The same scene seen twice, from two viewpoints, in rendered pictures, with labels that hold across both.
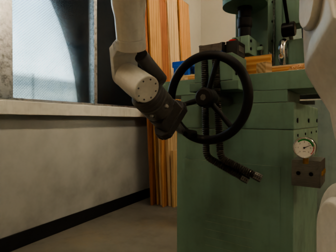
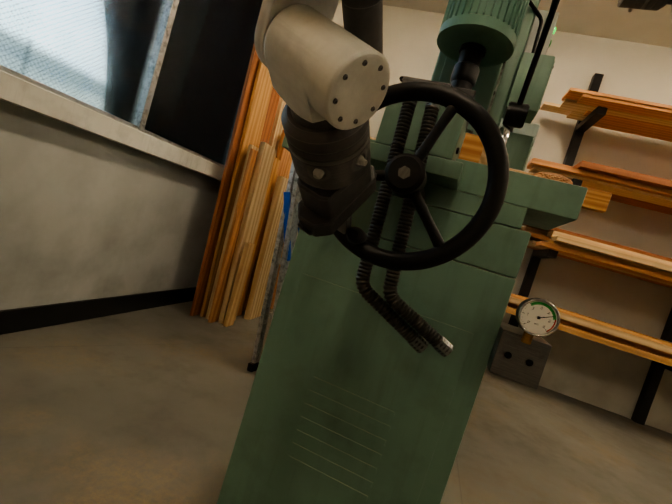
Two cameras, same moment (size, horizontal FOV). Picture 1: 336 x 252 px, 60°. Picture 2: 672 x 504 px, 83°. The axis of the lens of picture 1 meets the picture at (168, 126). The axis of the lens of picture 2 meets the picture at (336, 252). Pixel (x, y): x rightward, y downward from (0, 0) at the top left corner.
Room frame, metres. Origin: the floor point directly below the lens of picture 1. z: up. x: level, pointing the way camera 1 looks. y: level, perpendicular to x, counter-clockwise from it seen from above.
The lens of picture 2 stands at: (0.36, 0.12, 0.70)
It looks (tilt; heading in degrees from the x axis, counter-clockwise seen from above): 3 degrees down; 343
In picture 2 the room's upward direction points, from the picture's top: 17 degrees clockwise
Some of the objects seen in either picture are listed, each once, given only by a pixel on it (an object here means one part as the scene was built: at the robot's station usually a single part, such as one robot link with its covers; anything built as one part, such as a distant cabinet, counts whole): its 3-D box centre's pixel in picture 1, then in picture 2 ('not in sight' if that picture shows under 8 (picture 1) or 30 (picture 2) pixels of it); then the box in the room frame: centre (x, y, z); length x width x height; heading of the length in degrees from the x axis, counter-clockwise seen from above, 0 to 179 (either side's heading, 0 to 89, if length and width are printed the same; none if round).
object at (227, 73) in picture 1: (220, 71); (422, 137); (1.03, -0.19, 0.91); 0.15 x 0.14 x 0.09; 56
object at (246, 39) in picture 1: (246, 50); not in sight; (1.20, -0.32, 1.03); 0.14 x 0.07 x 0.09; 146
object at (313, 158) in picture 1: (309, 170); (515, 352); (0.92, -0.45, 0.58); 0.12 x 0.08 x 0.08; 146
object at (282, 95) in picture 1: (238, 100); (421, 199); (1.13, -0.28, 0.82); 0.40 x 0.21 x 0.04; 56
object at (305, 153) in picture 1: (305, 150); (534, 321); (0.86, -0.41, 0.65); 0.06 x 0.04 x 0.08; 56
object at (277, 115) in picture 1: (253, 117); (419, 233); (1.28, -0.38, 0.76); 0.57 x 0.45 x 0.09; 146
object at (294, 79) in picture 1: (229, 86); (419, 171); (1.10, -0.23, 0.87); 0.61 x 0.30 x 0.06; 56
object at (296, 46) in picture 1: (295, 55); (507, 158); (1.25, -0.54, 1.02); 0.09 x 0.07 x 0.12; 56
